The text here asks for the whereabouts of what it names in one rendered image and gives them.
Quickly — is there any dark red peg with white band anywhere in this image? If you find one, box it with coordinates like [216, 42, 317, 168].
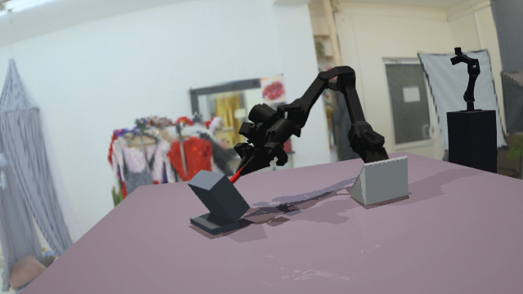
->
[230, 168, 242, 184]

